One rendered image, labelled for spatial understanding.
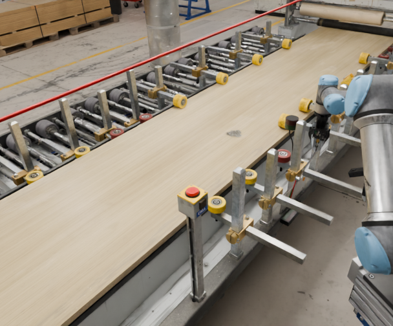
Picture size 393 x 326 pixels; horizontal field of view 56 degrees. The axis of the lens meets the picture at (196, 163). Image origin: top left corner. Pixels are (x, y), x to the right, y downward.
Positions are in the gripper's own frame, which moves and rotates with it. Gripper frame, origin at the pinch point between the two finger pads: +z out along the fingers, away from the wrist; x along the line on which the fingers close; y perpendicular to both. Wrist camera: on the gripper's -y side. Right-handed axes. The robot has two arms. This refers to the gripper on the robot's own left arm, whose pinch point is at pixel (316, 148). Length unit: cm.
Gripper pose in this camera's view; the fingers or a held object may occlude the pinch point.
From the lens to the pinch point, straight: 177.7
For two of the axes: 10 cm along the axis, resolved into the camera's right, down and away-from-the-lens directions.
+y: -3.3, 5.5, -7.7
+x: 9.4, 1.7, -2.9
